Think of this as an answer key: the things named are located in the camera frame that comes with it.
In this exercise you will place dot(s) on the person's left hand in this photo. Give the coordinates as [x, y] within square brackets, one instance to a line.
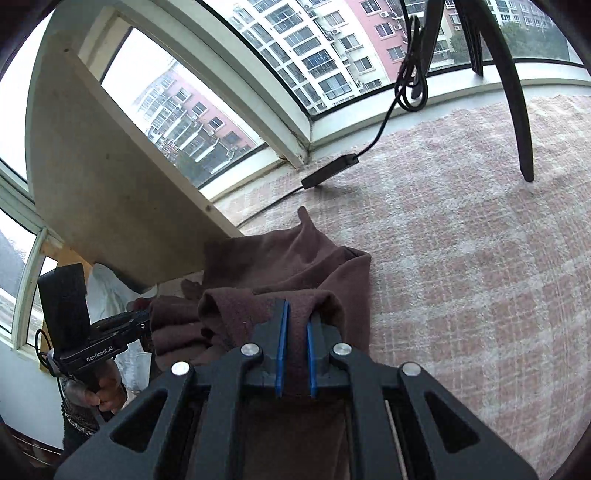
[111, 387]

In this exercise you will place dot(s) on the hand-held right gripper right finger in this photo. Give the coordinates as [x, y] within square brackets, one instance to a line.
[310, 355]

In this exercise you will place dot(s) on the large upright wooden board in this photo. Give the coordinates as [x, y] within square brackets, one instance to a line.
[101, 194]

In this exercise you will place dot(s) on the white shirt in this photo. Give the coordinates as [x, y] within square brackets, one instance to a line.
[108, 288]

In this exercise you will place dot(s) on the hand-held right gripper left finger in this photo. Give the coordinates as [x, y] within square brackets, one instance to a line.
[281, 350]

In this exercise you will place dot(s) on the pine wood panel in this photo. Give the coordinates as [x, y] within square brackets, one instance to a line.
[69, 254]

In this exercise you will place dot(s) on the white window frame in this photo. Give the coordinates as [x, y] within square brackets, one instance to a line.
[286, 106]

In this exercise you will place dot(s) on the brown garment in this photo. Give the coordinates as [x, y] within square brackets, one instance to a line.
[295, 258]

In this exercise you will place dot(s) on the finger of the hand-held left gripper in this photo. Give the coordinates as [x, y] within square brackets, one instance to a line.
[138, 321]

